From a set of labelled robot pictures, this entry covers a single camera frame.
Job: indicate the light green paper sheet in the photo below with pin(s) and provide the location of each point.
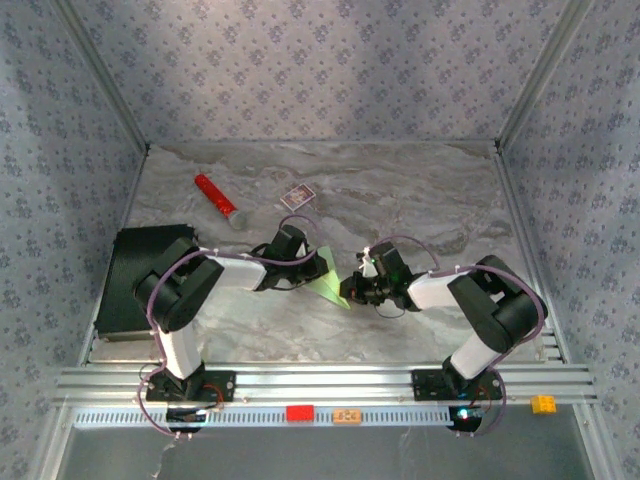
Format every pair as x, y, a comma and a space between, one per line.
331, 292

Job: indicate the black ribbed case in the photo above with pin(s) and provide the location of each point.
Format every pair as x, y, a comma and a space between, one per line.
117, 285

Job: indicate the black controller board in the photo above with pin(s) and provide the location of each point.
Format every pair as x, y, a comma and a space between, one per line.
465, 421
185, 419

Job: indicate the aluminium frame post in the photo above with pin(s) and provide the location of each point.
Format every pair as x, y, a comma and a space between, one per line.
56, 445
590, 445
540, 75

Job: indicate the aluminium table side rail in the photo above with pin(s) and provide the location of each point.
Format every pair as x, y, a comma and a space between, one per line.
131, 200
520, 225

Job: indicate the orange toy brick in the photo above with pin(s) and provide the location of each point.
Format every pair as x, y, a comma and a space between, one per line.
347, 417

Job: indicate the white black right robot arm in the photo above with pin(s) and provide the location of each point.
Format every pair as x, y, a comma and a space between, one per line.
430, 295

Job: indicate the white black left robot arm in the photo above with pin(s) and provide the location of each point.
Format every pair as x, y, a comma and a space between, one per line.
245, 272

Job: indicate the aluminium mounting rail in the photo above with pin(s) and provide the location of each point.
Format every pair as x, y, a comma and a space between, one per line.
325, 385

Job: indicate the yellow toy brick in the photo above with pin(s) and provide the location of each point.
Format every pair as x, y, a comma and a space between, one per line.
544, 405

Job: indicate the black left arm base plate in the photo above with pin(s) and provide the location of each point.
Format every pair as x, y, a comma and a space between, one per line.
222, 386

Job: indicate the red toy brick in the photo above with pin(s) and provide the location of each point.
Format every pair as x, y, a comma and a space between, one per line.
300, 414

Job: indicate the purple playing card box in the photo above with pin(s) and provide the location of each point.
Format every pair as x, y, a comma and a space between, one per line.
298, 196

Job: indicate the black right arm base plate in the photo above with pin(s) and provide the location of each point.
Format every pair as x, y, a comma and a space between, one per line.
427, 386

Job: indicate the red glitter tube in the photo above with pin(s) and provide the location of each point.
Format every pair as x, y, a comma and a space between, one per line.
215, 195

